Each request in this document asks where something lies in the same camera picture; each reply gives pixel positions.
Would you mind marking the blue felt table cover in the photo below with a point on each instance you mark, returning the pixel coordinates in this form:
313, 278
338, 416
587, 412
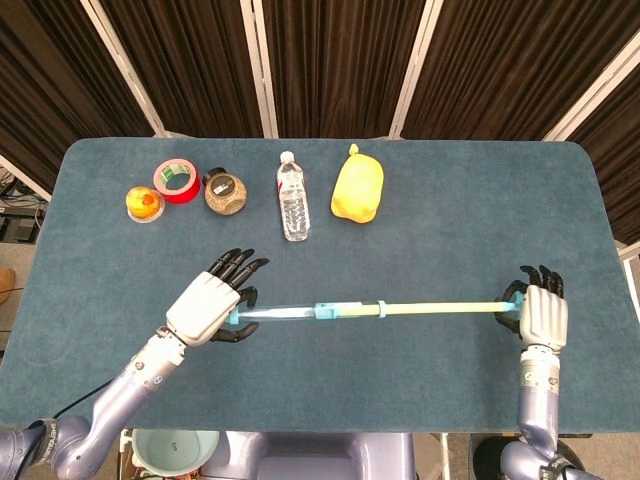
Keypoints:
350, 380

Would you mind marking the yellow cloth pouch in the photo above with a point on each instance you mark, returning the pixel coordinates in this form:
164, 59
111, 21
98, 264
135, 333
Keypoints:
357, 190

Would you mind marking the purple robot base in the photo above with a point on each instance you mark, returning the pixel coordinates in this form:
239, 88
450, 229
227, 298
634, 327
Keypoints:
310, 455

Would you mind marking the round cork-pattern jar black lid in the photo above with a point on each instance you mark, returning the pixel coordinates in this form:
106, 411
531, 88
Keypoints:
225, 197

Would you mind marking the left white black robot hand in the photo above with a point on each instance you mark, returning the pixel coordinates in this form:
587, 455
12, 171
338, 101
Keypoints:
202, 310

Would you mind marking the black equipment box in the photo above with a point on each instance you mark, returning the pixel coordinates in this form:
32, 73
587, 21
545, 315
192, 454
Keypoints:
17, 227

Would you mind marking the red tape roll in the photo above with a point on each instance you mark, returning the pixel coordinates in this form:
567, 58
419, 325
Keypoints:
182, 192

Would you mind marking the pale green plastic bucket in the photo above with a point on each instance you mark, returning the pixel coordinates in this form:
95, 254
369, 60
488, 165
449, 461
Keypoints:
170, 450

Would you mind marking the clear plastic water bottle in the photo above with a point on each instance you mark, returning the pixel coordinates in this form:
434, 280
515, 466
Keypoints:
294, 200

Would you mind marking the right silver purple robot arm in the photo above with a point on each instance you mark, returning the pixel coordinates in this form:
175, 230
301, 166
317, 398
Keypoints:
537, 400

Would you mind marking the yellow orange toy clear cup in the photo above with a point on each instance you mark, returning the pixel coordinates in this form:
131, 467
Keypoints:
142, 202

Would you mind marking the black trash bin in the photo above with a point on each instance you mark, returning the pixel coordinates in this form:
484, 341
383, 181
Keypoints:
487, 457

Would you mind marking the brown fabric partition panel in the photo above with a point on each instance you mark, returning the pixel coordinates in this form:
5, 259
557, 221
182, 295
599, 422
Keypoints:
55, 90
615, 165
190, 65
505, 65
340, 65

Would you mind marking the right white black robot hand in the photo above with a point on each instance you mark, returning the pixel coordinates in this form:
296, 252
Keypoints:
545, 315

